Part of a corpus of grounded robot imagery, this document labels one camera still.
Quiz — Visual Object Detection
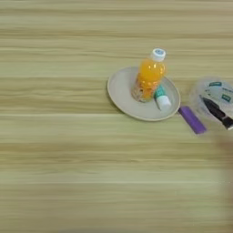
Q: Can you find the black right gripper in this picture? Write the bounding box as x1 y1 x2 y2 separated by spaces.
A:
198 95 233 131

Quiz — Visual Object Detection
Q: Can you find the orange juice bottle white cap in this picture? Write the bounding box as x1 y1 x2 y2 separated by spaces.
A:
130 47 167 103

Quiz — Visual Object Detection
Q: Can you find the green white glue stick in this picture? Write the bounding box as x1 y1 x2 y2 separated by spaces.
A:
154 84 172 111

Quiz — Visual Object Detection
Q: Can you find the clear tape roll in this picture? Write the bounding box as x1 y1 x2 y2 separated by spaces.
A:
189 76 233 123

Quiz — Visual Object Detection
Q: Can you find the beige round plate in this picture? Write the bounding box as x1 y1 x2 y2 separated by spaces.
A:
106 66 182 122

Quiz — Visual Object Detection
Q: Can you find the purple rectangular block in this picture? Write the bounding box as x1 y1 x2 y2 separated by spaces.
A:
177 105 208 135

